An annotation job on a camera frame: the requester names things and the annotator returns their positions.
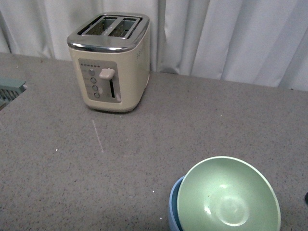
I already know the blue bowl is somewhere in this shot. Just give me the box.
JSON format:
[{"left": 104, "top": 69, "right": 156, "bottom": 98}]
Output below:
[{"left": 168, "top": 176, "right": 184, "bottom": 231}]

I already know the green bowl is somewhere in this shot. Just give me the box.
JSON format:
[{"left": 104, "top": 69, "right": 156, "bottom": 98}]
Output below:
[{"left": 177, "top": 156, "right": 281, "bottom": 231}]

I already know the cream toaster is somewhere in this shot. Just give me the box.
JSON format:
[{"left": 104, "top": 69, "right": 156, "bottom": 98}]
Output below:
[{"left": 67, "top": 12, "right": 150, "bottom": 112}]

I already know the white curtain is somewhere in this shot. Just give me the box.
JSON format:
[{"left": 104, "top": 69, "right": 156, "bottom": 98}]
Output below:
[{"left": 0, "top": 0, "right": 308, "bottom": 90}]

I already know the green dish rack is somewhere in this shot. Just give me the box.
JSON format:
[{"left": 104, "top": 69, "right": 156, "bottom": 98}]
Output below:
[{"left": 0, "top": 77, "right": 27, "bottom": 110}]

